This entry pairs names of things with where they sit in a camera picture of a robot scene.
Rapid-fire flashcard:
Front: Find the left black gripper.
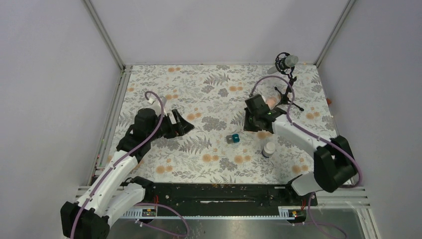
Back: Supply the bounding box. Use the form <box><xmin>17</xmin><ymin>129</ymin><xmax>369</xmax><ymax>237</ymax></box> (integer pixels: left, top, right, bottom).
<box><xmin>148</xmin><ymin>109</ymin><xmax>194</xmax><ymax>141</ymax></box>

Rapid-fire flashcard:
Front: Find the white pill bottle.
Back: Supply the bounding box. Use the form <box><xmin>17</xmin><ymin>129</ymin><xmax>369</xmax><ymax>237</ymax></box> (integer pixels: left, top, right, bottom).
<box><xmin>261</xmin><ymin>142</ymin><xmax>276</xmax><ymax>158</ymax></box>

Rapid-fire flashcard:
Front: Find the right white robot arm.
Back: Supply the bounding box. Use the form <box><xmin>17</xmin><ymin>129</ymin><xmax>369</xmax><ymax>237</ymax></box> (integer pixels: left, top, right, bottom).
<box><xmin>244</xmin><ymin>95</ymin><xmax>359</xmax><ymax>205</ymax></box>

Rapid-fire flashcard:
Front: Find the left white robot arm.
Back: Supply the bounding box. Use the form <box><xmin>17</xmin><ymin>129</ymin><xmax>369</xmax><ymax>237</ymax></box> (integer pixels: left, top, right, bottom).
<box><xmin>60</xmin><ymin>108</ymin><xmax>194</xmax><ymax>239</ymax></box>

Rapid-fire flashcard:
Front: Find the microphone on black tripod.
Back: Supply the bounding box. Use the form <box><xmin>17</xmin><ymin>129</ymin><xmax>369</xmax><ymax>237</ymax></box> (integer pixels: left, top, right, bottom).
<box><xmin>267</xmin><ymin>52</ymin><xmax>305</xmax><ymax>112</ymax></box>

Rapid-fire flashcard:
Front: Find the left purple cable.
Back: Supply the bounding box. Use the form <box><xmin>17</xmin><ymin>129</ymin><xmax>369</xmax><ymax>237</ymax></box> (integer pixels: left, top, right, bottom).
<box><xmin>69</xmin><ymin>91</ymin><xmax>166</xmax><ymax>239</ymax></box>

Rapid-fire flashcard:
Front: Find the purple cable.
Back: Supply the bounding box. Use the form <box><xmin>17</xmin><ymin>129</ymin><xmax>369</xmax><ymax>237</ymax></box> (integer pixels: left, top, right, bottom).
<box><xmin>69</xmin><ymin>91</ymin><xmax>166</xmax><ymax>239</ymax></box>
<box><xmin>250</xmin><ymin>75</ymin><xmax>363</xmax><ymax>189</ymax></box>

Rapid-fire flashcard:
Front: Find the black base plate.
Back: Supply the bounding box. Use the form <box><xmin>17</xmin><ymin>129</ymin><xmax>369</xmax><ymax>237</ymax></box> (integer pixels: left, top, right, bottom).
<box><xmin>143</xmin><ymin>183</ymin><xmax>317</xmax><ymax>217</ymax></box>

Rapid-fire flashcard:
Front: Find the white slotted cable duct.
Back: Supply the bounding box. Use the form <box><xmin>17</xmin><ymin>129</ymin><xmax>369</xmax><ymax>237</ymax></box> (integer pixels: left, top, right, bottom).
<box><xmin>120</xmin><ymin>207</ymin><xmax>306</xmax><ymax>221</ymax></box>

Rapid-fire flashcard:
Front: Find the left aluminium frame rail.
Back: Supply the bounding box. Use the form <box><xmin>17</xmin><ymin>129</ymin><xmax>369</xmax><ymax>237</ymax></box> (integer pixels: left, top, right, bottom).
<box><xmin>82</xmin><ymin>0</ymin><xmax>126</xmax><ymax>71</ymax></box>

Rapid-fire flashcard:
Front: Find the aluminium frame rail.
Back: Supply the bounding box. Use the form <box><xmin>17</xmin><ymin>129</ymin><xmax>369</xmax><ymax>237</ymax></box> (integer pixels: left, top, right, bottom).
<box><xmin>314</xmin><ymin>0</ymin><xmax>357</xmax><ymax>68</ymax></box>
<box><xmin>82</xmin><ymin>0</ymin><xmax>126</xmax><ymax>71</ymax></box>

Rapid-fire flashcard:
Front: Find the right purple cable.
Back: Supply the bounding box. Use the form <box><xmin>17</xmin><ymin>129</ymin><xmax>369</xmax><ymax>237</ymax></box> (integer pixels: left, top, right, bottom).
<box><xmin>250</xmin><ymin>75</ymin><xmax>363</xmax><ymax>189</ymax></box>

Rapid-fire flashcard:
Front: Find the right aluminium frame rail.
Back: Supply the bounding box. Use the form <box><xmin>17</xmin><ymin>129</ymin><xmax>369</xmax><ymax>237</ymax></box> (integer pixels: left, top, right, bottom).
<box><xmin>314</xmin><ymin>0</ymin><xmax>357</xmax><ymax>68</ymax></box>

